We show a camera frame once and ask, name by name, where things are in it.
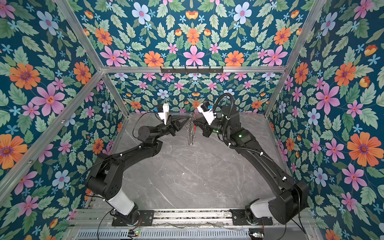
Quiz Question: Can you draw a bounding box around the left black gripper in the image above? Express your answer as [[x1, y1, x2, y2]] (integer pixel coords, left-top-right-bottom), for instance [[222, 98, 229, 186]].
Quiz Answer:
[[151, 115, 188, 142]]

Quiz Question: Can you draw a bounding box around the red handled key ring organizer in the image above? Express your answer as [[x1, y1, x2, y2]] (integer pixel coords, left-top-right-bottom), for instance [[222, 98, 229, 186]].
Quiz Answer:
[[186, 114, 196, 146]]

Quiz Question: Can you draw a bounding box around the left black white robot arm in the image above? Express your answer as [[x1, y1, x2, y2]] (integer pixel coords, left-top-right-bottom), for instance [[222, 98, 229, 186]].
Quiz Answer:
[[86, 115, 193, 226]]

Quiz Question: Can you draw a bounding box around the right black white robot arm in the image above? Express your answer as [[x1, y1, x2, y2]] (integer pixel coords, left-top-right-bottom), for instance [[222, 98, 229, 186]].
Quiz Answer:
[[195, 102, 309, 225]]

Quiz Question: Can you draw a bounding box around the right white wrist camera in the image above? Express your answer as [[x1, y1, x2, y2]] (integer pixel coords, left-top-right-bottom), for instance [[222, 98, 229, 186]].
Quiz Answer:
[[197, 101, 216, 125]]

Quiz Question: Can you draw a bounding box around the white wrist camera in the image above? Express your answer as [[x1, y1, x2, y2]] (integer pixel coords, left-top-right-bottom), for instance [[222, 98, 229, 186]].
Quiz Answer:
[[197, 101, 216, 125], [157, 103, 170, 125]]

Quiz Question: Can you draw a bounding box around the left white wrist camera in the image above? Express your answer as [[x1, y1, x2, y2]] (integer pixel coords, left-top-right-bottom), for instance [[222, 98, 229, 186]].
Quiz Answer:
[[157, 103, 170, 125]]

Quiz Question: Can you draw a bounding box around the grey wall hook rack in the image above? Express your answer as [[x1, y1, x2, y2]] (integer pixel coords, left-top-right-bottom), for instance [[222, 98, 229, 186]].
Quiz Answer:
[[160, 67, 224, 75]]

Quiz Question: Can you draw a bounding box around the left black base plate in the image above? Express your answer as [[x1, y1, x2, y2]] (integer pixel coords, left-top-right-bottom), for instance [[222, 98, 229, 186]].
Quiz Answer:
[[112, 210, 155, 227]]

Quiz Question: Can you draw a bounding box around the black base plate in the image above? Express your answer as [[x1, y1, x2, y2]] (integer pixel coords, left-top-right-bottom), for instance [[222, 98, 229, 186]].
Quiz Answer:
[[112, 210, 155, 227], [230, 209, 273, 226]]

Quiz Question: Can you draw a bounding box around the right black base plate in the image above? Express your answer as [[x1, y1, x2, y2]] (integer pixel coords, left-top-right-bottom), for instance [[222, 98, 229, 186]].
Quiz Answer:
[[230, 209, 273, 226]]

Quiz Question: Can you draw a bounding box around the aluminium cage frame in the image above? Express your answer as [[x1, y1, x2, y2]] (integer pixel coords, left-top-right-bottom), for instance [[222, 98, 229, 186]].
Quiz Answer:
[[0, 0, 328, 208]]

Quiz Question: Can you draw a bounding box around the white vented cable duct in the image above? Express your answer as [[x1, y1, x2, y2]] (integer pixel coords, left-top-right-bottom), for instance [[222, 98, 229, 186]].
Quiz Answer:
[[76, 229, 251, 240]]

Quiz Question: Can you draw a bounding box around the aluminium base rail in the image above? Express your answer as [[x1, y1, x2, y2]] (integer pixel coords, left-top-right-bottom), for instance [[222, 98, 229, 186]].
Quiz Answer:
[[70, 208, 317, 229]]

